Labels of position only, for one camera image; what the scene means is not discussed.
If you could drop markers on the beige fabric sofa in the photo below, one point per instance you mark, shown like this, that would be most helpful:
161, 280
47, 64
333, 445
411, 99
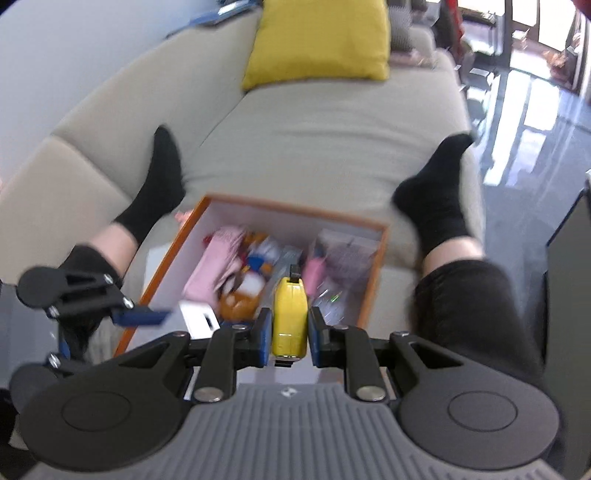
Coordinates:
339, 145

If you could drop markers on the yellow cushion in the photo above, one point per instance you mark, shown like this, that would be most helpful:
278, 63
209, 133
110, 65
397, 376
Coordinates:
303, 40

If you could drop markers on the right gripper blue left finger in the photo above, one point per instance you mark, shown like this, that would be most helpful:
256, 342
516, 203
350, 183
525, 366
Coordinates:
262, 333

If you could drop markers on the person left leg black sock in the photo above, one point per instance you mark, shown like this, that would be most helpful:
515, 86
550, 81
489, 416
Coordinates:
112, 251

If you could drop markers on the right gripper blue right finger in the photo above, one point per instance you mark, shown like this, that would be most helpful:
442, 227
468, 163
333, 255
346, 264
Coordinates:
319, 339

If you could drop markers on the orange cardboard box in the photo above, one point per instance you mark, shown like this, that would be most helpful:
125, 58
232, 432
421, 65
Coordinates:
290, 225

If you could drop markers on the dark photo card box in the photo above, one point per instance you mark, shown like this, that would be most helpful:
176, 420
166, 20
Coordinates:
290, 255

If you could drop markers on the pink pouch bag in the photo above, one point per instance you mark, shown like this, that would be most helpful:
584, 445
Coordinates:
219, 261

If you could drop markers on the yellow tape measure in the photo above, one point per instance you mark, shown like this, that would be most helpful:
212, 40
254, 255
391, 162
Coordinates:
290, 317

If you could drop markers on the silver round compact mirror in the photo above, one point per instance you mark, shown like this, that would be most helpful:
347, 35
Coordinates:
338, 306

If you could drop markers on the plush toy keychain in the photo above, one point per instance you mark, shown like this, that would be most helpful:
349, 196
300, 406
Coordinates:
241, 294

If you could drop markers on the person leg black sock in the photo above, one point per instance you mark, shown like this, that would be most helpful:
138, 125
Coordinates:
463, 302
112, 251

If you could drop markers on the clear photo card sleeve pack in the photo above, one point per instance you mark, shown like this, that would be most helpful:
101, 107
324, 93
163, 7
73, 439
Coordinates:
348, 258

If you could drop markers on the person right leg black sock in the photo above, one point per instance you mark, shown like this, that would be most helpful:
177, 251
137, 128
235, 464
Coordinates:
463, 302

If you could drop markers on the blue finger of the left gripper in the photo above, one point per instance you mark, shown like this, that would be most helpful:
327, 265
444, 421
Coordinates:
139, 316

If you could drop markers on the white power bank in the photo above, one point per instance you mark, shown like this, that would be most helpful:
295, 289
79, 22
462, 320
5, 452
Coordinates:
199, 319

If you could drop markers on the pink selfie stick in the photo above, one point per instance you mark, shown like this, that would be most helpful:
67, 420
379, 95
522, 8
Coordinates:
182, 217

